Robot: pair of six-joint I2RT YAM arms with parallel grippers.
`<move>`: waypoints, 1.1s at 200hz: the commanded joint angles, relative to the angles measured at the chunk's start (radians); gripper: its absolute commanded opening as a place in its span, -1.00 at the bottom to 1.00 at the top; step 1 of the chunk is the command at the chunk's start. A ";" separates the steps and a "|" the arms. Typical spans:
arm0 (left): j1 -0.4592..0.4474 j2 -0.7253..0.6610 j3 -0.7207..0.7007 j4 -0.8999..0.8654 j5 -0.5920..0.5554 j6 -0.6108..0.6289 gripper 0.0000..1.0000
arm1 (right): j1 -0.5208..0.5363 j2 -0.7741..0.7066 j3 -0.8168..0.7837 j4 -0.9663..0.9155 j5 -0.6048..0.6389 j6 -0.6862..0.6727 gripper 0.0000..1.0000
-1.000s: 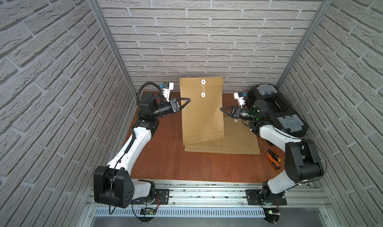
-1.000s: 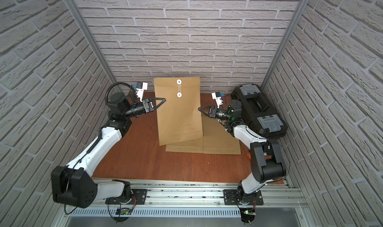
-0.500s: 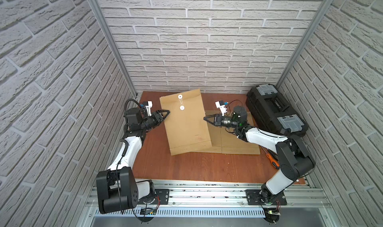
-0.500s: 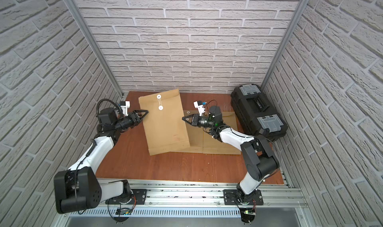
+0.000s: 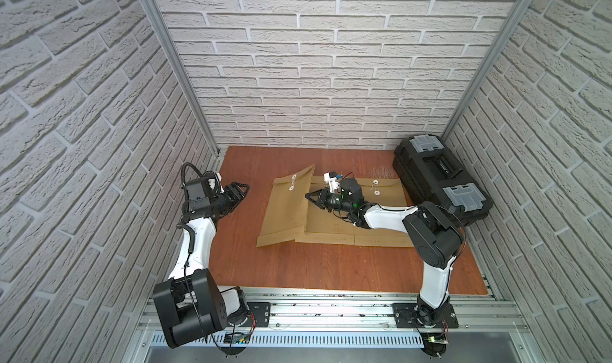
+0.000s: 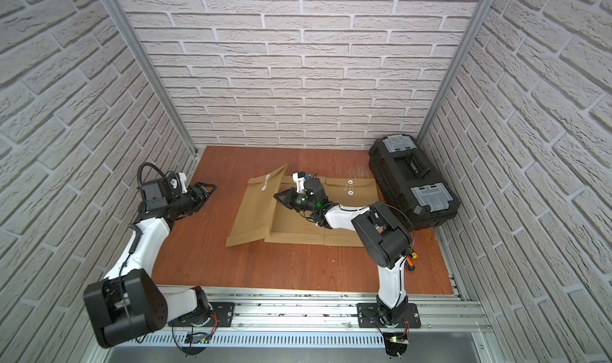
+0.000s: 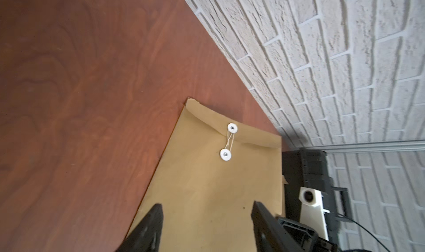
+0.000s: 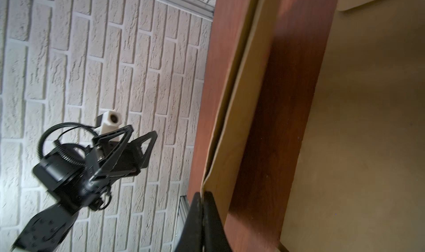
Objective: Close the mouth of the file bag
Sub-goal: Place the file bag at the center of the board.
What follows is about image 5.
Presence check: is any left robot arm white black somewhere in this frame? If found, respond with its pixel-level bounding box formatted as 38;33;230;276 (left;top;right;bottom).
152;162;257;349

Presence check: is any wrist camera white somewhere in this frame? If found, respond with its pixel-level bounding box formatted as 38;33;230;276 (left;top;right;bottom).
207;171;224;195
324;172;343;193

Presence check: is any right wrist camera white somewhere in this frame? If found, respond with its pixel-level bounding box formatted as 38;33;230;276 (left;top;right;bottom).
324;172;343;193

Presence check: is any aluminium rail frame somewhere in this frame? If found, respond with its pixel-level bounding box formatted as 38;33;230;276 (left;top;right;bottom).
118;287;543;362

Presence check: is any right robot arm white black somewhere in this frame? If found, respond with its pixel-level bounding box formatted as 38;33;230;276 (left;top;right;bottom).
304;177;465;328

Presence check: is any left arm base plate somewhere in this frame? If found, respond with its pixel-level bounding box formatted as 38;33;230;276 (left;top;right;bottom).
226;302;271;328

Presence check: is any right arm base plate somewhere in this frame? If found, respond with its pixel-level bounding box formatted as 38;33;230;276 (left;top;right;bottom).
392;302;459;329

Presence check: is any black plastic toolbox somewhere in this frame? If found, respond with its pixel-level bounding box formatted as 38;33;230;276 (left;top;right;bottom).
393;134;492;226

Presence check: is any brown kraft file bag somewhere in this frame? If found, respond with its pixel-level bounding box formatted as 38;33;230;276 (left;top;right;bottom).
354;178;414;248

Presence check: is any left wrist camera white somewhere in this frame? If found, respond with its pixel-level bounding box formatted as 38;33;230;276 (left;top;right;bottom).
207;171;224;195

